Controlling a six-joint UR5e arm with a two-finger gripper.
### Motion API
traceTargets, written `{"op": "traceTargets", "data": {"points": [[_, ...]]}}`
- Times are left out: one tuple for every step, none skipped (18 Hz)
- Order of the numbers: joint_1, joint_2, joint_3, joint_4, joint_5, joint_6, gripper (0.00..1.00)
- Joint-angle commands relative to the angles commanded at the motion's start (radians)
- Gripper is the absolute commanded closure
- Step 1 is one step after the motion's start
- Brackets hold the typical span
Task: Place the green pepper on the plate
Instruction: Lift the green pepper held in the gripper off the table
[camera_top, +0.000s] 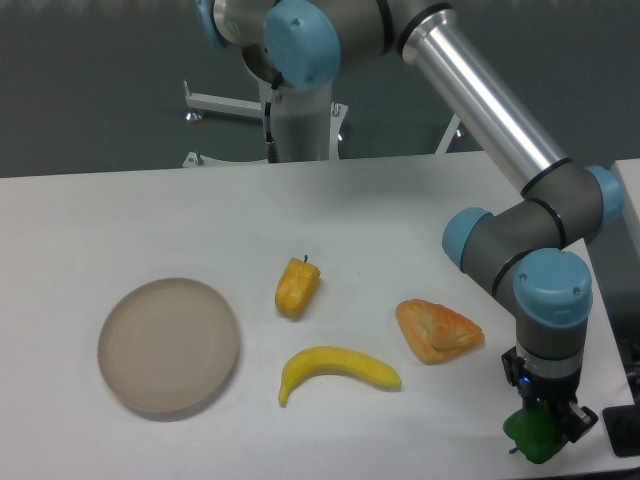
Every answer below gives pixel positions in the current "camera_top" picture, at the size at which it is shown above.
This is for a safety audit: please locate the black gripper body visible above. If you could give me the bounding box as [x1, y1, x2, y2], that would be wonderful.
[501, 346, 583, 406]

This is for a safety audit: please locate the green toy pepper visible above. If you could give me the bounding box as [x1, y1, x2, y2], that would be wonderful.
[503, 401, 568, 464]

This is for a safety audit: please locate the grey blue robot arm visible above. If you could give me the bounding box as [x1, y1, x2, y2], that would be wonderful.
[195, 1, 624, 442]

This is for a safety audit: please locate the yellow toy pepper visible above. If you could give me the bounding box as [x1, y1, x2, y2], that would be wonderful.
[274, 256, 321, 318]

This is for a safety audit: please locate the beige round plate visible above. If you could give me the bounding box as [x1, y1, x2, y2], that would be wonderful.
[97, 278, 240, 421]

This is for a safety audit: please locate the black device at table edge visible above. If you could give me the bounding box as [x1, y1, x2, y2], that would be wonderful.
[603, 404, 639, 458]

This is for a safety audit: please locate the orange toy pastry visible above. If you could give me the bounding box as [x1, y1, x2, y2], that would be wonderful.
[395, 299, 485, 365]

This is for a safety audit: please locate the yellow toy banana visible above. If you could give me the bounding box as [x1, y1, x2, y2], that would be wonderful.
[277, 346, 402, 407]

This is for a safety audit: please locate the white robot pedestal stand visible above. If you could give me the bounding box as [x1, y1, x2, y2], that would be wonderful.
[184, 47, 471, 167]

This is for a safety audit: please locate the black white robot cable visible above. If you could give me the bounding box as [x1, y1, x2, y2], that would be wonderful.
[263, 72, 285, 164]

